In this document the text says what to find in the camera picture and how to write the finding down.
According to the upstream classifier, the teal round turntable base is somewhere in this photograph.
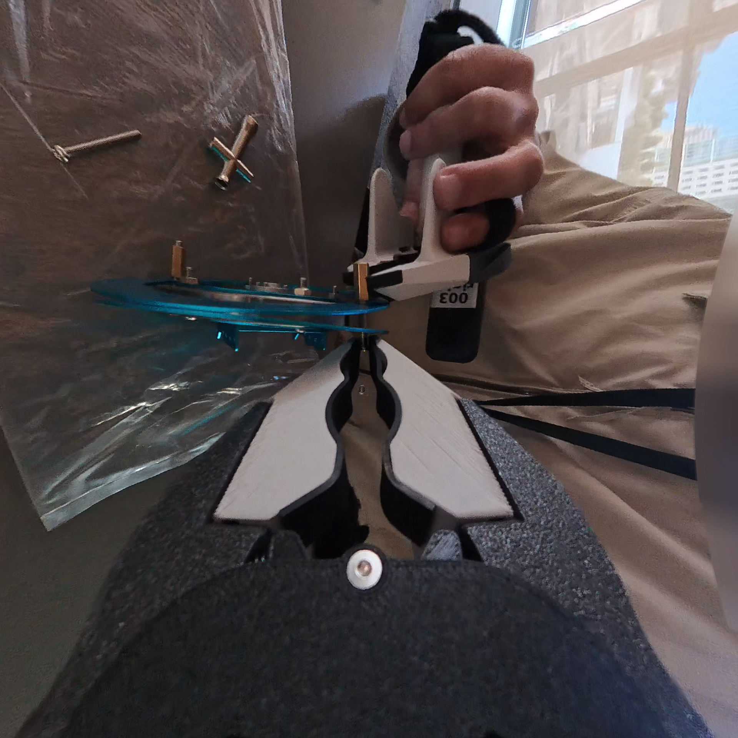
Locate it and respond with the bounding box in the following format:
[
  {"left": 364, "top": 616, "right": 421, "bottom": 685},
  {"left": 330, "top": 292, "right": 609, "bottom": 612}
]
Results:
[{"left": 90, "top": 239, "right": 389, "bottom": 354}]

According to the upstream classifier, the large window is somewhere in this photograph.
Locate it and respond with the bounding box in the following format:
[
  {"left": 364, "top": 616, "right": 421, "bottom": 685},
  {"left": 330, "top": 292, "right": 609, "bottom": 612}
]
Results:
[{"left": 496, "top": 0, "right": 738, "bottom": 214}]

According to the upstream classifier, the person's right hand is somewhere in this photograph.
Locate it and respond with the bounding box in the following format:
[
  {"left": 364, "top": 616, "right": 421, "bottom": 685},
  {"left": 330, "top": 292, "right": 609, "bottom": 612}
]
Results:
[{"left": 398, "top": 43, "right": 546, "bottom": 254}]

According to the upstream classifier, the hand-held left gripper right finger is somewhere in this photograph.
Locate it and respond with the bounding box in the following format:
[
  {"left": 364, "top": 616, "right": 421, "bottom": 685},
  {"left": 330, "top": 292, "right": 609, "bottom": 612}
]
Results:
[{"left": 371, "top": 339, "right": 515, "bottom": 547}]

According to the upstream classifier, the large clear plastic bag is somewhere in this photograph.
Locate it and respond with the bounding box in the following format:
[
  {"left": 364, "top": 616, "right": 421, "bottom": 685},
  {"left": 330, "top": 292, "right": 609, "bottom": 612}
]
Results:
[{"left": 0, "top": 0, "right": 315, "bottom": 531}]

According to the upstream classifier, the metal cross socket wrench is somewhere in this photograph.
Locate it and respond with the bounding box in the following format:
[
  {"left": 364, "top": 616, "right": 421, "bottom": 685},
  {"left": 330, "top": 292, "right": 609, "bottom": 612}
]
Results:
[{"left": 209, "top": 114, "right": 259, "bottom": 191}]

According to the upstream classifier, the person's beige jacket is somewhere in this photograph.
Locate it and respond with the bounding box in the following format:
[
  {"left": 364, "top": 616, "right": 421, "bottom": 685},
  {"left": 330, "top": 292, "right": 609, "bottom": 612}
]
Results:
[{"left": 340, "top": 130, "right": 738, "bottom": 693}]

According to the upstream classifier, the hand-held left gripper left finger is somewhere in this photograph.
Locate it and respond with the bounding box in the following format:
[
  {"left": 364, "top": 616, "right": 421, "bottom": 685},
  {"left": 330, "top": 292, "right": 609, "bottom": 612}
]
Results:
[{"left": 213, "top": 340, "right": 361, "bottom": 559}]

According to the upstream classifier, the long metal screw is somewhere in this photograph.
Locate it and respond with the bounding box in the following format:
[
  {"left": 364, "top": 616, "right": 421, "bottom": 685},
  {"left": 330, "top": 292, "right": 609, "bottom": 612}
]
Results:
[{"left": 55, "top": 129, "right": 143, "bottom": 164}]

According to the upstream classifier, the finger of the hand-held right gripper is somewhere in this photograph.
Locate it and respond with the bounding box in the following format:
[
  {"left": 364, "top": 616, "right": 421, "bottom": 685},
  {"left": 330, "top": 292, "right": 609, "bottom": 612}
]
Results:
[
  {"left": 346, "top": 247, "right": 417, "bottom": 278},
  {"left": 369, "top": 253, "right": 475, "bottom": 303}
]

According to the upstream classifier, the black strap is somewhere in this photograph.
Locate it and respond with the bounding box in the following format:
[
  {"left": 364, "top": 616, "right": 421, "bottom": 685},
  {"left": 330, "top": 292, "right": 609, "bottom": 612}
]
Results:
[{"left": 475, "top": 387, "right": 698, "bottom": 480}]

